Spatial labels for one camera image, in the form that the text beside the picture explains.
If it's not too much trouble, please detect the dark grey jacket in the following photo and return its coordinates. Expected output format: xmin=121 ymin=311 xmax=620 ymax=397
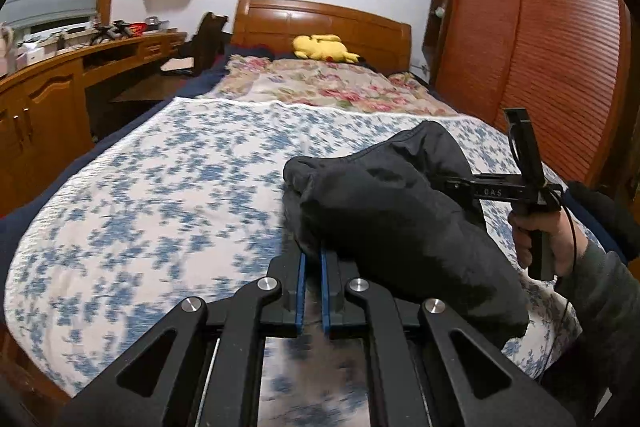
xmin=283 ymin=121 xmax=529 ymax=347

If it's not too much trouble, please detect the right forearm grey sleeve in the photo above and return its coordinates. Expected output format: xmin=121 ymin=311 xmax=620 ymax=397
xmin=539 ymin=180 xmax=640 ymax=427

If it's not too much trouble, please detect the person's right hand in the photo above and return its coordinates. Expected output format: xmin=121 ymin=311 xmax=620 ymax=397
xmin=508 ymin=210 xmax=589 ymax=277

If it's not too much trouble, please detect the blue floral white quilt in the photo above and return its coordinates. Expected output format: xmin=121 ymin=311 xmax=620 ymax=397
xmin=4 ymin=98 xmax=582 ymax=426

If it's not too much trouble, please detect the wooden louvered wardrobe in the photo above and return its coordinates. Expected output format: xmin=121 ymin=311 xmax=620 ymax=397
xmin=423 ymin=0 xmax=639 ymax=206

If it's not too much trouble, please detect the pink floral blanket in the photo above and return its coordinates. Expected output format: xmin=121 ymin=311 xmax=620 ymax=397
xmin=205 ymin=54 xmax=457 ymax=117

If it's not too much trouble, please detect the yellow plush toy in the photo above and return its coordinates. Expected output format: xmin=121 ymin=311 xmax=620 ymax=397
xmin=292 ymin=35 xmax=361 ymax=64

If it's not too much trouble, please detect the dark wooden chair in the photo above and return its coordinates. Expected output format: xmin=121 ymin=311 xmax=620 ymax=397
xmin=160 ymin=12 xmax=230 ymax=77

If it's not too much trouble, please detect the wooden headboard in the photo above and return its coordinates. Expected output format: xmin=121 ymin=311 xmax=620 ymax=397
xmin=231 ymin=0 xmax=412 ymax=75

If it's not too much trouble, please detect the wooden desk cabinet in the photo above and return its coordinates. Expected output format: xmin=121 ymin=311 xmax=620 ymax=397
xmin=0 ymin=30 xmax=186 ymax=216

